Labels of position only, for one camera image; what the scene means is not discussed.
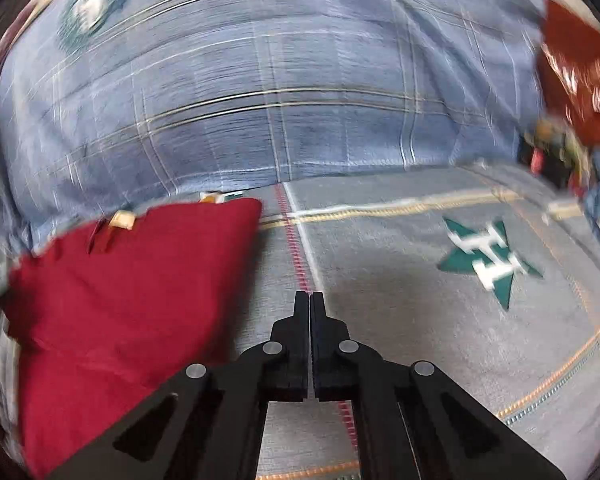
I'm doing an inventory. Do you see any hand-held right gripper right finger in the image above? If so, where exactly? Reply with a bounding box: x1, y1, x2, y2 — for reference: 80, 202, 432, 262
310, 291, 567, 480

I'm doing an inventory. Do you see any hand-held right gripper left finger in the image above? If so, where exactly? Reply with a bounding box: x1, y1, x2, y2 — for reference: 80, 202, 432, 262
45, 291, 312, 480

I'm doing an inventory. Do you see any red garment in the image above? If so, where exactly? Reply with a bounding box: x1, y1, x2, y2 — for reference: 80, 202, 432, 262
0, 197, 264, 478

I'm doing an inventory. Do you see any grey star print bed sheet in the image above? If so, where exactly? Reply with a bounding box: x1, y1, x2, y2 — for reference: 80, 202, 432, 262
0, 165, 600, 480

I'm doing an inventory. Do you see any blue plaid pillow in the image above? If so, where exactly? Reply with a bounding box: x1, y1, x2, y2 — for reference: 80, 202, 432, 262
0, 0, 546, 241

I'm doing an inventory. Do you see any dark bottle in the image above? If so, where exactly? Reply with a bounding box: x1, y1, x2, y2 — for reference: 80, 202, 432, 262
522, 120, 588, 191

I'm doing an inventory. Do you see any red plastic bag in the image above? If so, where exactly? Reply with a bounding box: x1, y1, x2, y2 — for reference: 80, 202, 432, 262
535, 0, 600, 147

